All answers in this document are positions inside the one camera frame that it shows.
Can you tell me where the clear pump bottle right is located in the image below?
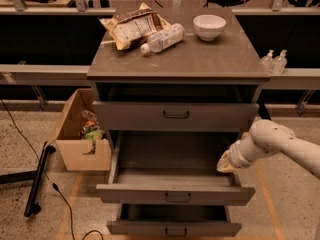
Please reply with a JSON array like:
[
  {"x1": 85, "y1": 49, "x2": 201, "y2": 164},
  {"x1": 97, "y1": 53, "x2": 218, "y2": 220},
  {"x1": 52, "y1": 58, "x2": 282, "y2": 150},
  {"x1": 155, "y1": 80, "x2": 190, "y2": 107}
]
[{"x1": 271, "y1": 50, "x2": 287, "y2": 74}]

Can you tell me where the grey drawer cabinet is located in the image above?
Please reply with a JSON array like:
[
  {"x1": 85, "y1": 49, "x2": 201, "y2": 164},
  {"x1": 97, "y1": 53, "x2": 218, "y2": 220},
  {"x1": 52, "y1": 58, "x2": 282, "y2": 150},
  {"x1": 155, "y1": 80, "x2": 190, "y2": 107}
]
[{"x1": 86, "y1": 6, "x2": 271, "y2": 182}]

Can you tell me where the grey drawer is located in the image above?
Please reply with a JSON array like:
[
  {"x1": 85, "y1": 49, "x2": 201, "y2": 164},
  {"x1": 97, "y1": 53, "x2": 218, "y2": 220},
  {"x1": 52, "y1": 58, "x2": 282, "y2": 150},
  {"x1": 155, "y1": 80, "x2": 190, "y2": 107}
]
[
  {"x1": 107, "y1": 204, "x2": 242, "y2": 237},
  {"x1": 93, "y1": 101, "x2": 258, "y2": 132},
  {"x1": 96, "y1": 131, "x2": 255, "y2": 206}
]

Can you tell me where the black cable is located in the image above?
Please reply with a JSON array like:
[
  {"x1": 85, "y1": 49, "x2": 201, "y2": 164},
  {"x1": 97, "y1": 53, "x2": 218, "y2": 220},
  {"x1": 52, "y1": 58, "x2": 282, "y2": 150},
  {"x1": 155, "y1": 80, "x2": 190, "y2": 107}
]
[{"x1": 0, "y1": 98, "x2": 105, "y2": 240}]

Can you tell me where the clear plastic water bottle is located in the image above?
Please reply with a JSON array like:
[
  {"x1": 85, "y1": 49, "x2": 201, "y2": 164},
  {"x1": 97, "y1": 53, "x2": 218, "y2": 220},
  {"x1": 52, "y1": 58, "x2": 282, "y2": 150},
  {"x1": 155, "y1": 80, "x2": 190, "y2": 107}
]
[{"x1": 141, "y1": 23, "x2": 185, "y2": 54}]

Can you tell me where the grey metal rail shelf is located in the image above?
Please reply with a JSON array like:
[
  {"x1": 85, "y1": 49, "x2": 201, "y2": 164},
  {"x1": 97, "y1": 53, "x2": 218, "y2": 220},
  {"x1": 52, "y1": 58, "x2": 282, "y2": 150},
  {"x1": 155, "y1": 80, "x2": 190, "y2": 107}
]
[{"x1": 0, "y1": 64, "x2": 320, "y2": 90}]

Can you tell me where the grey bottom drawer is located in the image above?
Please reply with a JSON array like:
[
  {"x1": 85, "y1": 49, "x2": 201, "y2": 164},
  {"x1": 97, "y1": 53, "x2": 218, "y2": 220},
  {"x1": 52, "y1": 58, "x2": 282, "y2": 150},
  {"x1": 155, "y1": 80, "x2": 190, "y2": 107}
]
[{"x1": 107, "y1": 204, "x2": 242, "y2": 237}]

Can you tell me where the white ceramic bowl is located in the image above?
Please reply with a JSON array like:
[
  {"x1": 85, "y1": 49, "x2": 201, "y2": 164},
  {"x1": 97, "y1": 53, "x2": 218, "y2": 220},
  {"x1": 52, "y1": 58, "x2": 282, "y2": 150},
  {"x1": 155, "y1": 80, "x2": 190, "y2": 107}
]
[{"x1": 193, "y1": 14, "x2": 226, "y2": 41}]

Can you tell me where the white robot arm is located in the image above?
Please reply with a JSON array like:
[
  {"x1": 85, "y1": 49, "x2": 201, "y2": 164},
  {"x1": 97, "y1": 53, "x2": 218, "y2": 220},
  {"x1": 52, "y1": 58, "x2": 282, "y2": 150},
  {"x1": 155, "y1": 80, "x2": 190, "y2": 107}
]
[{"x1": 217, "y1": 119, "x2": 320, "y2": 179}]

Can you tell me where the grey top drawer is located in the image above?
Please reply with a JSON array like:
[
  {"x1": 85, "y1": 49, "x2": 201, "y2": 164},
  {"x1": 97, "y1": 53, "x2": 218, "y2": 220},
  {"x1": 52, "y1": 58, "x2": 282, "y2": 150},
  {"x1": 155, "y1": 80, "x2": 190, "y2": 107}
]
[{"x1": 93, "y1": 101, "x2": 258, "y2": 132}]

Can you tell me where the cardboard box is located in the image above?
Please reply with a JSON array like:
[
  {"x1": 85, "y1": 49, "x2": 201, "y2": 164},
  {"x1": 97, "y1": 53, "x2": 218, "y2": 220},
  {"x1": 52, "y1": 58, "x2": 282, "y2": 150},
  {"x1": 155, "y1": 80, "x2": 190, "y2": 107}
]
[{"x1": 48, "y1": 89, "x2": 111, "y2": 171}]

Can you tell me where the green snack packet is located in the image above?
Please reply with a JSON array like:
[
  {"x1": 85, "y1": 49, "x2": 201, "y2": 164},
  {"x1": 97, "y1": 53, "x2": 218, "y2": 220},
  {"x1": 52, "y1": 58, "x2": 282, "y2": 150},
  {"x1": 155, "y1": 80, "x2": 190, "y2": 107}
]
[{"x1": 84, "y1": 130, "x2": 103, "y2": 140}]

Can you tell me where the clear pump bottle left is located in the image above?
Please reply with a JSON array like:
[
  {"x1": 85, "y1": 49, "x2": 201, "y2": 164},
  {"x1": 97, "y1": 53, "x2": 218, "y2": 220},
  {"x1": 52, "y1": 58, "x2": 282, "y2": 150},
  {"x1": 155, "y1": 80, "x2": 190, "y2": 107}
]
[{"x1": 261, "y1": 50, "x2": 274, "y2": 70}]

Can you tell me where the clear pump bottle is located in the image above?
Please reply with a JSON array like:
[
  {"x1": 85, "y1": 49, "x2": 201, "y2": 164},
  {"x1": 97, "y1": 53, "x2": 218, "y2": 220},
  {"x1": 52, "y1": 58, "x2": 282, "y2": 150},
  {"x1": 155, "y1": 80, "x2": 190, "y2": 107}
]
[
  {"x1": 271, "y1": 50, "x2": 287, "y2": 74},
  {"x1": 261, "y1": 50, "x2": 274, "y2": 70}
]

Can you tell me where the brown snack bag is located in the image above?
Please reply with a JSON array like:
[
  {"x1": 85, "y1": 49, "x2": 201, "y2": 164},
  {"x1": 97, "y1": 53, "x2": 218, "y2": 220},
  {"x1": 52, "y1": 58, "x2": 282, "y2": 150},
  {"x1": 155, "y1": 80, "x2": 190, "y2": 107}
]
[{"x1": 100, "y1": 3, "x2": 170, "y2": 50}]

